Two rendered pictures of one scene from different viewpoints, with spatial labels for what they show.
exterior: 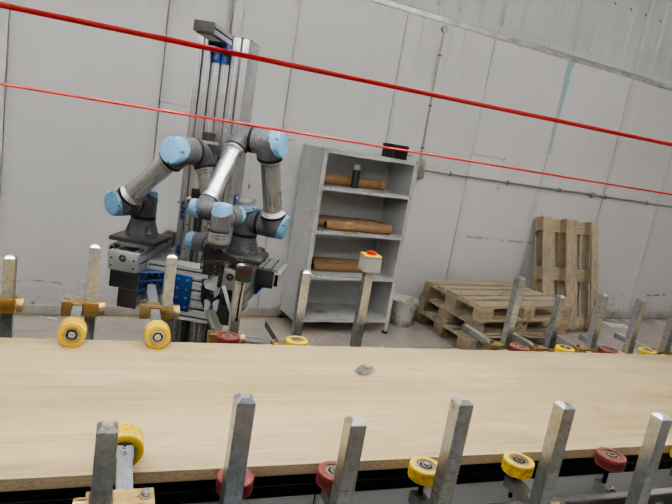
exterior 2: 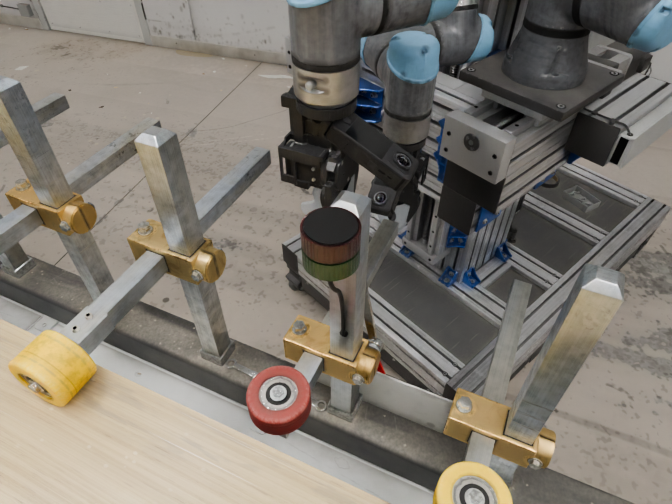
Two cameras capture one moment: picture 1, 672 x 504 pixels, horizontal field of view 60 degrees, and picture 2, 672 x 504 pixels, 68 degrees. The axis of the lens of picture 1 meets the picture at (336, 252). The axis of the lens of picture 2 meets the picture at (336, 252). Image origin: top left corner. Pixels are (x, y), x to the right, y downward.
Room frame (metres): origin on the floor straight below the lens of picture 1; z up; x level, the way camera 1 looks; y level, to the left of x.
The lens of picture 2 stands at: (1.78, 0.05, 1.46)
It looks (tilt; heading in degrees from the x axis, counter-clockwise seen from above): 45 degrees down; 46
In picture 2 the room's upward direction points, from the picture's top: straight up
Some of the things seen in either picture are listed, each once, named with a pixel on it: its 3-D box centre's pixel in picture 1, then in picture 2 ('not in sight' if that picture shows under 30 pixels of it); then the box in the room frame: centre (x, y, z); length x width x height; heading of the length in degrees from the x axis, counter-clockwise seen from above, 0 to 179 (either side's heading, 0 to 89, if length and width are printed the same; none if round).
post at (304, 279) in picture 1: (296, 329); (532, 406); (2.16, 0.10, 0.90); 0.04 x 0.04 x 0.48; 22
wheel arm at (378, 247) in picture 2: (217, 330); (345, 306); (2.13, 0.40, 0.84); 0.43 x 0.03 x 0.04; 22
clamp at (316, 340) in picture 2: (226, 339); (331, 353); (2.06, 0.35, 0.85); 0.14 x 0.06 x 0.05; 112
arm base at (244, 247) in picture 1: (243, 242); (550, 45); (2.70, 0.44, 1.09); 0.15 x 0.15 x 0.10
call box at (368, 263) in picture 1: (369, 263); not in sight; (2.25, -0.14, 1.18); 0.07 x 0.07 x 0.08; 22
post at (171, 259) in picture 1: (165, 318); (194, 271); (1.98, 0.57, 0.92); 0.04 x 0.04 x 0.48; 22
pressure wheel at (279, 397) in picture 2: (226, 349); (281, 413); (1.94, 0.33, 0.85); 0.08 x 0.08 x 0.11
